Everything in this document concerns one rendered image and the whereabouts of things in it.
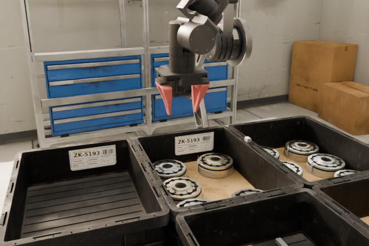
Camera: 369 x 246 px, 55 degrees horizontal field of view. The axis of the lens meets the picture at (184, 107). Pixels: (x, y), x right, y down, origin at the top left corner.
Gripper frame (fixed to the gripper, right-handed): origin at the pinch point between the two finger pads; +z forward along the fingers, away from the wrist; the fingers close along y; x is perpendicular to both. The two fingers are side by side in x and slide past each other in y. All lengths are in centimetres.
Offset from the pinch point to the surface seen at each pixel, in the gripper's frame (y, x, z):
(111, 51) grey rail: 10, 194, 20
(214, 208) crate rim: -0.2, -19.8, 13.2
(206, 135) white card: 14.5, 19.2, 16.5
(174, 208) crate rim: -7.6, -17.7, 13.1
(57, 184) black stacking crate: -29.3, 18.0, 24.2
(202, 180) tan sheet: 8.5, 7.0, 23.9
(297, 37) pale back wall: 259, 306, 34
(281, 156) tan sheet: 38.1, 13.2, 24.3
